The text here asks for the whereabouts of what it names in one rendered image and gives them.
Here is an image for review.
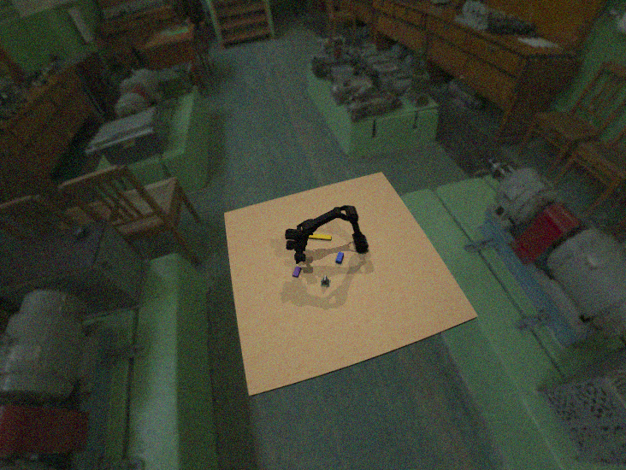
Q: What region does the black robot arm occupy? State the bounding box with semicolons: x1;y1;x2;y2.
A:
285;205;369;254

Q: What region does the yellow bar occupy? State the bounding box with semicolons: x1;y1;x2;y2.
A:
309;233;332;241

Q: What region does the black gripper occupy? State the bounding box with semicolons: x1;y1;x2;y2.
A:
294;239;307;264

